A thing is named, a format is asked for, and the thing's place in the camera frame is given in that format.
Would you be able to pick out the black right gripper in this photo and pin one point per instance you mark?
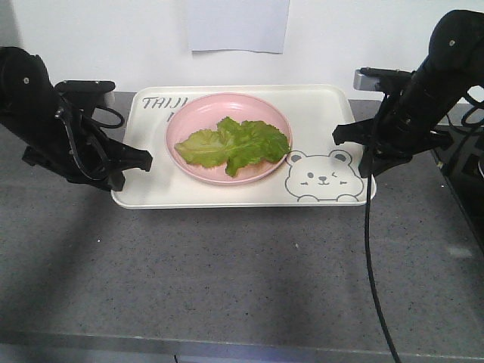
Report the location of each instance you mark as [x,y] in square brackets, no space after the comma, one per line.
[417,102]

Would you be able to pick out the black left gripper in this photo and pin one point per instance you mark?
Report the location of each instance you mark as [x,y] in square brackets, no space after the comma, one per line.
[84,158]

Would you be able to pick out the cream bear tray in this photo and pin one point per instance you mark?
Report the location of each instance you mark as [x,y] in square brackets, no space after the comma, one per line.
[317,172]

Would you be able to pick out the pink round plate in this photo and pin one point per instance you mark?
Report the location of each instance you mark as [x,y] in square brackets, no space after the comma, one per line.
[204,113]

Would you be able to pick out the green lettuce leaf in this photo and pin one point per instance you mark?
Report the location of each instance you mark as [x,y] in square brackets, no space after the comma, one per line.
[235,145]

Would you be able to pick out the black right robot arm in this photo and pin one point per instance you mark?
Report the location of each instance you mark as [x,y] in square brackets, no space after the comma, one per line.
[456,46]

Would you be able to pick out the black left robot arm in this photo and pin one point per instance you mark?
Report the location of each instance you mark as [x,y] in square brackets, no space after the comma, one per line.
[56,122]

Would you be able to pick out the black gas stove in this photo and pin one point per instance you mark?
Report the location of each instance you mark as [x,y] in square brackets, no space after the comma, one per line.
[462,166]

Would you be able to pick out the white paper sheet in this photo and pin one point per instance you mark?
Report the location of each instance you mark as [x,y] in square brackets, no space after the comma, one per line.
[227,25]

